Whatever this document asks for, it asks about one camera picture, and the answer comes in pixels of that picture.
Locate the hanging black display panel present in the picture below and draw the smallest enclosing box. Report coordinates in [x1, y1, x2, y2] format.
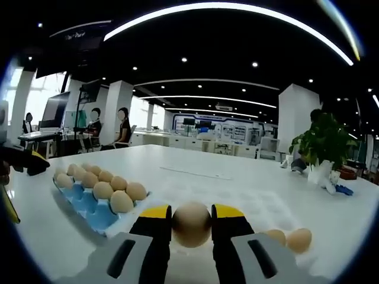
[35, 20, 113, 79]

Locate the blue egg tray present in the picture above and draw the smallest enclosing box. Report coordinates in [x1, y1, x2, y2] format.
[52, 174, 152, 237]

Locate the cluster of brown eggs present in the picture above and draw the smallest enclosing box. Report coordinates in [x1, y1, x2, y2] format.
[53, 162, 148, 214]

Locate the large dark monitor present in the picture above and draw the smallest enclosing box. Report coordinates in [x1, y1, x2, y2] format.
[40, 91, 71, 130]

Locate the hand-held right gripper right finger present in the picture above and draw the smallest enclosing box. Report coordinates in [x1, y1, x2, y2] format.
[210, 203, 317, 284]

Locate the white power strip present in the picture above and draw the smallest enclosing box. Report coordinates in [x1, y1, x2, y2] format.
[159, 166, 232, 180]

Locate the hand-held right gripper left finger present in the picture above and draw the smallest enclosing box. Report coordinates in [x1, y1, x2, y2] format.
[85, 203, 174, 284]

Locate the blue framed display wall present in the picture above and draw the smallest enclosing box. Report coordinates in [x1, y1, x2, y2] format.
[173, 114, 279, 146]

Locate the white plant wrapper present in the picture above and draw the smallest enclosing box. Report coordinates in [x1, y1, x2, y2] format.
[306, 159, 341, 195]

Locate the green potted plant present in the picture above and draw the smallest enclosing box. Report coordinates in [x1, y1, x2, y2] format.
[288, 112, 359, 172]

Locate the single brown egg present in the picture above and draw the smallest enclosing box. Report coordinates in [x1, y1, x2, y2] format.
[265, 229, 287, 248]
[285, 227, 313, 254]
[171, 201, 213, 249]

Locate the white table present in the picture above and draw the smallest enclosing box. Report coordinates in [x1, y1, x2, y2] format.
[5, 144, 379, 284]

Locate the row of white cabinets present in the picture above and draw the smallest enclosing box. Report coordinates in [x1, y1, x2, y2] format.
[131, 130, 258, 157]

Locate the brown plant pot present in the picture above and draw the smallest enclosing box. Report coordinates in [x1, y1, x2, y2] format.
[339, 167, 361, 180]

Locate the blue plastic object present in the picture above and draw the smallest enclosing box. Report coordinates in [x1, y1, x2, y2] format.
[334, 183, 355, 196]

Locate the grey desk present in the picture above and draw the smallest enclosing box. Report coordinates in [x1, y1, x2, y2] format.
[17, 130, 65, 143]

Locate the black monitor on pole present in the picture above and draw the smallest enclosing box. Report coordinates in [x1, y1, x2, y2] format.
[77, 79, 102, 131]

